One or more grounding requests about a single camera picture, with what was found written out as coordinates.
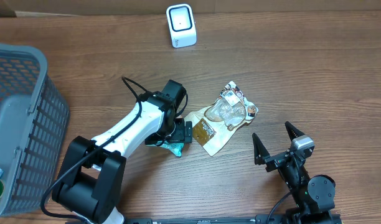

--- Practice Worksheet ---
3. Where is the white barcode scanner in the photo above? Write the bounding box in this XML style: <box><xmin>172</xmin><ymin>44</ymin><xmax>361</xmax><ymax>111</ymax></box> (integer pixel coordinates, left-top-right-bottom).
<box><xmin>166</xmin><ymin>3</ymin><xmax>197</xmax><ymax>49</ymax></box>

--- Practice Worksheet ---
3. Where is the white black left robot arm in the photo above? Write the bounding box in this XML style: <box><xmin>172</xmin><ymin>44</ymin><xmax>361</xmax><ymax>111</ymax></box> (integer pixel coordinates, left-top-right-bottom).
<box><xmin>48</xmin><ymin>100</ymin><xmax>192</xmax><ymax>223</ymax></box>

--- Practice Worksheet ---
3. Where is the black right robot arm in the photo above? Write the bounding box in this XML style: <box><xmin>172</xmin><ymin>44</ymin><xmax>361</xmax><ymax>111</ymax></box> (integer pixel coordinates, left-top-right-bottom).
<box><xmin>252</xmin><ymin>121</ymin><xmax>342</xmax><ymax>224</ymax></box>

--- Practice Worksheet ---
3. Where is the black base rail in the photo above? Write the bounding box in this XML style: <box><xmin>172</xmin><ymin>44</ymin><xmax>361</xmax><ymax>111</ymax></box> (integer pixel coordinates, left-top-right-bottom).
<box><xmin>124</xmin><ymin>215</ymin><xmax>343</xmax><ymax>224</ymax></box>

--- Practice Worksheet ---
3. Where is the grey plastic basket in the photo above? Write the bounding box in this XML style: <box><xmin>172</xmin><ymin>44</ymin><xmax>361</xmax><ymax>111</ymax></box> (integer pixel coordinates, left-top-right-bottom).
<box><xmin>0</xmin><ymin>44</ymin><xmax>70</xmax><ymax>217</ymax></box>

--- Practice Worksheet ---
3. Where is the beige Pantree snack bag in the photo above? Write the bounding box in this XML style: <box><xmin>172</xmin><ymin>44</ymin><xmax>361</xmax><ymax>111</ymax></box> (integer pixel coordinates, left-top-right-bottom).
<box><xmin>185</xmin><ymin>81</ymin><xmax>258</xmax><ymax>156</ymax></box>

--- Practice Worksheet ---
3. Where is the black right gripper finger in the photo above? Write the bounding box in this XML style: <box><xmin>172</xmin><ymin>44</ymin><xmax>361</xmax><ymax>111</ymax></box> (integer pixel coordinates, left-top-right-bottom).
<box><xmin>252</xmin><ymin>133</ymin><xmax>270</xmax><ymax>165</ymax></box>
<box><xmin>285</xmin><ymin>121</ymin><xmax>304</xmax><ymax>141</ymax></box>

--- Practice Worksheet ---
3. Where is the teal snack packet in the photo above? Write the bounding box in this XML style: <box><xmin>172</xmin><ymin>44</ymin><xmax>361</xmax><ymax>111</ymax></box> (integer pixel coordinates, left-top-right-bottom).
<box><xmin>161</xmin><ymin>141</ymin><xmax>184</xmax><ymax>157</ymax></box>

